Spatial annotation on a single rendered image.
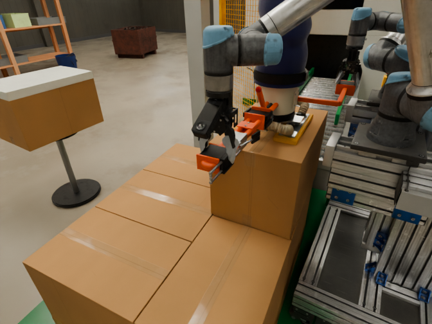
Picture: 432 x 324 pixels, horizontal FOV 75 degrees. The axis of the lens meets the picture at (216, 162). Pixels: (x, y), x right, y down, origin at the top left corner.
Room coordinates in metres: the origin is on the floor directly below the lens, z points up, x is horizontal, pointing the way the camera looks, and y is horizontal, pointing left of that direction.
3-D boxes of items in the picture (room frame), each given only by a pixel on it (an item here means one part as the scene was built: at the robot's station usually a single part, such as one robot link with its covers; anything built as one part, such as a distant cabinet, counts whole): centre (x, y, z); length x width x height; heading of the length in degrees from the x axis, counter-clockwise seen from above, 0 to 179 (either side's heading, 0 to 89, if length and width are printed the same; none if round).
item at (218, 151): (0.73, 0.01, 1.07); 0.08 x 0.07 x 0.05; 151
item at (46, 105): (2.02, 1.23, 0.82); 0.60 x 0.40 x 0.40; 147
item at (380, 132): (0.90, -0.62, 1.09); 0.15 x 0.15 x 0.10
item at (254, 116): (1.04, -0.17, 1.07); 0.10 x 0.08 x 0.06; 61
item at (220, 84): (0.75, -0.01, 1.29); 0.08 x 0.08 x 0.05
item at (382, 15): (1.40, -0.75, 1.37); 0.11 x 0.11 x 0.08; 22
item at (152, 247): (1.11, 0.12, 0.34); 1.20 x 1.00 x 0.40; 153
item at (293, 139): (1.21, -0.37, 0.97); 0.34 x 0.10 x 0.05; 151
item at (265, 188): (1.25, -0.29, 0.74); 0.60 x 0.40 x 0.40; 151
